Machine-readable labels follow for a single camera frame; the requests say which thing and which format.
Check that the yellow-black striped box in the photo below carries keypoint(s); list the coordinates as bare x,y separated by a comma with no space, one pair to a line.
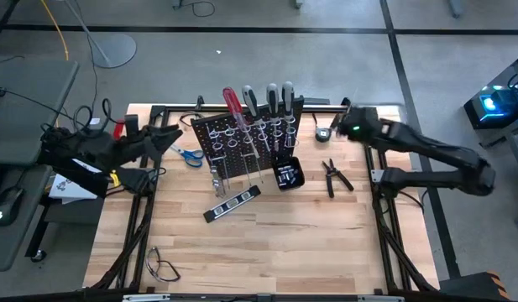
472,287

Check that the black plastic bin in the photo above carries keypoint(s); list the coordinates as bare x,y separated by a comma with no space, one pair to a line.
279,184

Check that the computer case with coloured lights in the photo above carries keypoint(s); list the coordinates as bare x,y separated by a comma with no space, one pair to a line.
493,109

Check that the grey desk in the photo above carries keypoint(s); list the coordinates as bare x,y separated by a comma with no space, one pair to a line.
23,126

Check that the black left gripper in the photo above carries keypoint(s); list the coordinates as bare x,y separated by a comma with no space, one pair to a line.
145,138

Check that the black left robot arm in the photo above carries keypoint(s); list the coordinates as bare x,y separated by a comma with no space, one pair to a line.
86,151

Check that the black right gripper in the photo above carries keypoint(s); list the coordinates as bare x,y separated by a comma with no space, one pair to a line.
340,123

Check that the small white tag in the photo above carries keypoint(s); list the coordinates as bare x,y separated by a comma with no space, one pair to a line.
95,121

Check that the black torpedo level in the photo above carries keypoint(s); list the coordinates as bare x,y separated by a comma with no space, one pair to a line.
231,204

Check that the black tape measure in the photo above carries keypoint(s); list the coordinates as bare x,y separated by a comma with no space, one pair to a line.
322,134

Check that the silver double prong peg hook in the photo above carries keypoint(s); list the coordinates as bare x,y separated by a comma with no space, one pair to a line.
218,161
242,157

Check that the black metal pegboard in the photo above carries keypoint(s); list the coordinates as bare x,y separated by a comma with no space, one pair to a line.
202,134

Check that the red box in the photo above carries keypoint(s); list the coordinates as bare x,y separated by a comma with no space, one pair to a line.
119,128

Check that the black computer mouse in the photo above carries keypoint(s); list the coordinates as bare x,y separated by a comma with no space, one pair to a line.
6,205

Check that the white printed paper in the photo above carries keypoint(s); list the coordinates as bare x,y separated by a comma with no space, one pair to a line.
69,191

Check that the small silver socket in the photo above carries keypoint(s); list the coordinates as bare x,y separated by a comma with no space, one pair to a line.
282,174
289,173
294,176

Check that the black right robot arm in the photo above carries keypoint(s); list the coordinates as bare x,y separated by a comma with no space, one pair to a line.
430,151

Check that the black aluminium table frame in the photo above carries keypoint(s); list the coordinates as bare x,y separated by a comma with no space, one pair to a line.
187,109

